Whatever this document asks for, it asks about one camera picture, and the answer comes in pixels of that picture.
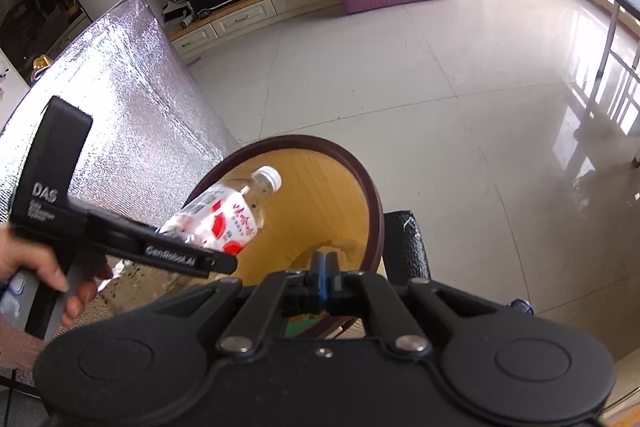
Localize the clear plastic water bottle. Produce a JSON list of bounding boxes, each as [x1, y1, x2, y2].
[[158, 166, 282, 256]]

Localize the wooden trash bin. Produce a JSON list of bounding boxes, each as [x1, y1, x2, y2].
[[188, 134, 384, 286]]

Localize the person's left hand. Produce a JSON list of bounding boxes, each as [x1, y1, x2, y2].
[[0, 223, 113, 327]]

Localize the silver insulated table cover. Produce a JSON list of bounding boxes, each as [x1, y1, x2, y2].
[[1, 0, 240, 227]]

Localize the gold foil wrapper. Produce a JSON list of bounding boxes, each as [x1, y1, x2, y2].
[[30, 54, 53, 83]]

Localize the blue cushioned bench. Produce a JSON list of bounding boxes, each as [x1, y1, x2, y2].
[[614, 0, 640, 20]]

